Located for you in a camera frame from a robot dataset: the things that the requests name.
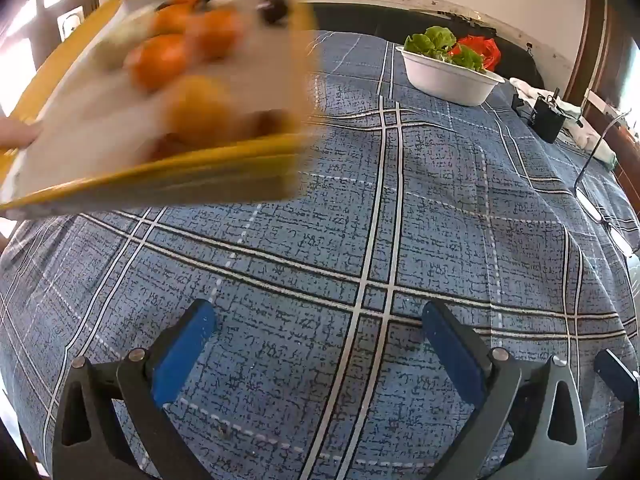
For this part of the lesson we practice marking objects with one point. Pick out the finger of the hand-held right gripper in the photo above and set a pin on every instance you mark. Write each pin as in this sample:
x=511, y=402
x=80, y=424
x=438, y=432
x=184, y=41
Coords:
x=620, y=380

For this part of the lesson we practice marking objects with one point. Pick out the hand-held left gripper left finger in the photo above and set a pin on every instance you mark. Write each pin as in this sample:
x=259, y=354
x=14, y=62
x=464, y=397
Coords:
x=185, y=350

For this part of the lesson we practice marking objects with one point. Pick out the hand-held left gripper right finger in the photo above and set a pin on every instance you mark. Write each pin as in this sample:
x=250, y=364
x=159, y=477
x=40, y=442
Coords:
x=452, y=350

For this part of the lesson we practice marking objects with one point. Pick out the yellow tray with white inside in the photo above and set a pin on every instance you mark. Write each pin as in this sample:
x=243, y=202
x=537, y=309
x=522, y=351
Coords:
x=75, y=135

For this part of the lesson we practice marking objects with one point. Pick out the blue plaid blanket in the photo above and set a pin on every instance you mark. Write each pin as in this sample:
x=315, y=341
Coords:
x=400, y=210

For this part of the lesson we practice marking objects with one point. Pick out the eyeglasses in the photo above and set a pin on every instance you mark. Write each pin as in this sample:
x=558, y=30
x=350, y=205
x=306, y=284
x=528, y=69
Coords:
x=592, y=207

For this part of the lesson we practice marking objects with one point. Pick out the yellowish orange tangerine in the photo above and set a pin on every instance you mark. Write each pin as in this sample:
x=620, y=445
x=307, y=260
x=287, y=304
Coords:
x=197, y=105

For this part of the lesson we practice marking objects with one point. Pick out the black box device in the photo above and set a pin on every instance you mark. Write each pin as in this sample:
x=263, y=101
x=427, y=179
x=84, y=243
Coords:
x=547, y=120

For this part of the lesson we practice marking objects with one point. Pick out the white bowl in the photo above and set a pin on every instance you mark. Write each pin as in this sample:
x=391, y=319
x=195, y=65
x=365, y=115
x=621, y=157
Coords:
x=445, y=80

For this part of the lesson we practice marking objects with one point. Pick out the white cloth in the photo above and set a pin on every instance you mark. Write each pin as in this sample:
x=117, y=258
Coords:
x=530, y=91

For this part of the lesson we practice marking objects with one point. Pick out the red plastic bag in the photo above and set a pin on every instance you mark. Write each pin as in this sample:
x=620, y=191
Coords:
x=480, y=45

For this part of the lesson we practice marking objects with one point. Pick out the green lettuce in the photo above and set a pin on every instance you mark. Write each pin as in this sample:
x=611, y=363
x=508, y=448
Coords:
x=435, y=40

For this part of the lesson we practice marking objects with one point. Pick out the black cushion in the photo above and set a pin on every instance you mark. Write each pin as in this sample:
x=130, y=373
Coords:
x=350, y=17

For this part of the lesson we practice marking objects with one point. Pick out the dark cherry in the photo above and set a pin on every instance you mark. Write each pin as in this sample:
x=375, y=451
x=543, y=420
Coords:
x=275, y=9

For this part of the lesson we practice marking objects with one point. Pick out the white wall socket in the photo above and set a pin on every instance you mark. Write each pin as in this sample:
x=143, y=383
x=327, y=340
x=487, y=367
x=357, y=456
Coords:
x=70, y=21

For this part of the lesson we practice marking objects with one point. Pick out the wooden window frame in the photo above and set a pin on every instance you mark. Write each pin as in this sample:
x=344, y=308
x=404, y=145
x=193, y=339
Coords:
x=30, y=20

